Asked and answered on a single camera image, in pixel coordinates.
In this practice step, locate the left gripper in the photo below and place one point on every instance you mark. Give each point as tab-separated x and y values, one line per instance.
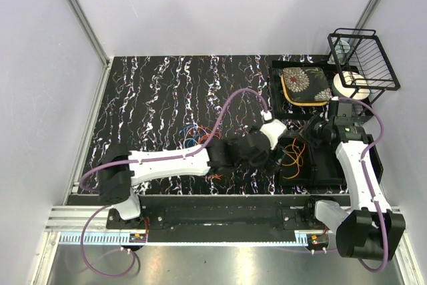
271	165

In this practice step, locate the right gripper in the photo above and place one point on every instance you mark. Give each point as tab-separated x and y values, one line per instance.
305	135

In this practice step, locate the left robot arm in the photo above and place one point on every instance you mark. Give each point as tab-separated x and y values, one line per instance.
119	172

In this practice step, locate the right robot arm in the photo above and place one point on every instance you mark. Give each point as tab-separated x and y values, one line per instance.
370	230

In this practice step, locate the black bin left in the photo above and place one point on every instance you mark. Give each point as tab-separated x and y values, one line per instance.
297	166

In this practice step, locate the black bin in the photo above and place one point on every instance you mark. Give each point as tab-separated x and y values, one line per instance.
375	158
326	169
297	166

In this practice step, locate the black bin middle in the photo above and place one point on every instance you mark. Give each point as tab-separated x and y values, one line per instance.
326	169

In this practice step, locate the black tray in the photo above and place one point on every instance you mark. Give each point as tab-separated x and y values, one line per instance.
281	107

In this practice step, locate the floral black cushion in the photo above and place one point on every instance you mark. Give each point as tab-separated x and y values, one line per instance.
305	86

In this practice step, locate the white plate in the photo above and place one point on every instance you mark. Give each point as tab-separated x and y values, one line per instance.
354	86

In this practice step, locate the black bin right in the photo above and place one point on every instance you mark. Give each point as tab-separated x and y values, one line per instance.
375	158

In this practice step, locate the white cup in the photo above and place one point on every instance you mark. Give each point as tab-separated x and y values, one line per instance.
342	49

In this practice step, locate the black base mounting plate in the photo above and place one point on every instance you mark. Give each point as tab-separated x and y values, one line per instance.
276	211

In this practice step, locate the black marble pattern mat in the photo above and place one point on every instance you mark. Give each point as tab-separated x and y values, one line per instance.
149	101

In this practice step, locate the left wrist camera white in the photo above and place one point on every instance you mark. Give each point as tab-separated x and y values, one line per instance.
272	128

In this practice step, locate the black wire dish rack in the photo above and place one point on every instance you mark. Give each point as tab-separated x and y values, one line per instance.
366	57

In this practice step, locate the aluminium rail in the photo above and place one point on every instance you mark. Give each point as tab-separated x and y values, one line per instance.
84	225

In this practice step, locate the left aluminium frame post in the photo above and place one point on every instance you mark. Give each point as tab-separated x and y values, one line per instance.
84	23

